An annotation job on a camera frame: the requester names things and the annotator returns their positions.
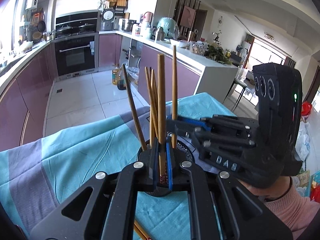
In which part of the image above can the pink sleeved right forearm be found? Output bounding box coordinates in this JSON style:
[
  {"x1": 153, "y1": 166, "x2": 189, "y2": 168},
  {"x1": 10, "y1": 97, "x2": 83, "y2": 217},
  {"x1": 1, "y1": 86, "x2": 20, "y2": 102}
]
[{"x1": 262, "y1": 177, "x2": 319, "y2": 239}]

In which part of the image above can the mint green kitchen appliance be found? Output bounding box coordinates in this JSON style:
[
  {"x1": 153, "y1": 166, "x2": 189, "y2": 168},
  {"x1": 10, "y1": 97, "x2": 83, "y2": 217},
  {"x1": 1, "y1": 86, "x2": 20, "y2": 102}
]
[{"x1": 157, "y1": 17, "x2": 180, "y2": 40}]

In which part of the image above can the person's right hand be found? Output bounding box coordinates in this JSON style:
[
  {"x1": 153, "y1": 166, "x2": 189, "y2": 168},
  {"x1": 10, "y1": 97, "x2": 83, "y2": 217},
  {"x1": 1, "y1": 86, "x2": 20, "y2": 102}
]
[{"x1": 239, "y1": 176, "x2": 291, "y2": 200}]

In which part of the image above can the black mesh utensil holder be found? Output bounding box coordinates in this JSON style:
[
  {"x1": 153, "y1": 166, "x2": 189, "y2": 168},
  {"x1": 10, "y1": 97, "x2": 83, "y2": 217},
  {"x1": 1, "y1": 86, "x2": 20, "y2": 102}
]
[{"x1": 137, "y1": 141, "x2": 195, "y2": 197}]

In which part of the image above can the dark brown chopstick in holder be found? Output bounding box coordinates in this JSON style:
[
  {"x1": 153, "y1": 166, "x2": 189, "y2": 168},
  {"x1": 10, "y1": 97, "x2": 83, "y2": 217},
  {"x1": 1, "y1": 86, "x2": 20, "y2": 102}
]
[{"x1": 121, "y1": 64, "x2": 148, "y2": 151}]

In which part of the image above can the green plant on counter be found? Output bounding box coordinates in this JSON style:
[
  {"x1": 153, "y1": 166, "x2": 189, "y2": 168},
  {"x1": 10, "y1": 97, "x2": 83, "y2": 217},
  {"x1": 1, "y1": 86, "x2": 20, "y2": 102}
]
[{"x1": 204, "y1": 43, "x2": 232, "y2": 65}]

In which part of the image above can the cooking oil bottle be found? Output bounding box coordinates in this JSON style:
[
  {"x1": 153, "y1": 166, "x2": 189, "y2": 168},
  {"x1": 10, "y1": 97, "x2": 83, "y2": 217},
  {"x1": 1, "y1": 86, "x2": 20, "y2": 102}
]
[{"x1": 112, "y1": 64, "x2": 121, "y2": 85}]

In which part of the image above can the teal and grey tablecloth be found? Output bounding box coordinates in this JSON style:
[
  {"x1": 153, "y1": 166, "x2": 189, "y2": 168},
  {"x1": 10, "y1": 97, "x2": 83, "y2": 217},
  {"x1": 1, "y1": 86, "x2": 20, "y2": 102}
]
[{"x1": 1, "y1": 93, "x2": 235, "y2": 239}]

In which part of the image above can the steel cooking pot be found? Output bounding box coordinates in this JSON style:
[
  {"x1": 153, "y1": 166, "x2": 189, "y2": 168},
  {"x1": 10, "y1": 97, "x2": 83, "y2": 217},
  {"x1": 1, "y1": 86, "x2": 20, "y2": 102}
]
[{"x1": 119, "y1": 18, "x2": 136, "y2": 32}]

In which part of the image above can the built-in black oven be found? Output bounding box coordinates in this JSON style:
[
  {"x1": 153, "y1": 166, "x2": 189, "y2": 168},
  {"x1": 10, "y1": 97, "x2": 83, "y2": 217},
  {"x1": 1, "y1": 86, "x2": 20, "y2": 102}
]
[{"x1": 54, "y1": 10, "x2": 99, "y2": 80}]

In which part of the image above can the white rice cooker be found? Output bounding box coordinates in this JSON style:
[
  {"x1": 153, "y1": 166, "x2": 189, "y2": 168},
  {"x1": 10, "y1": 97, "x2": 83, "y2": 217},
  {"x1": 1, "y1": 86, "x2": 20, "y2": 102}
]
[{"x1": 100, "y1": 8, "x2": 115, "y2": 31}]

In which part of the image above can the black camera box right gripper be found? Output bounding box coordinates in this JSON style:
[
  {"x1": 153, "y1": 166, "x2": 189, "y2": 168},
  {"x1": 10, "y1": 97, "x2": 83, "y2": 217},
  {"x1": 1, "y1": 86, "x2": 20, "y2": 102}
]
[{"x1": 253, "y1": 63, "x2": 302, "y2": 176}]

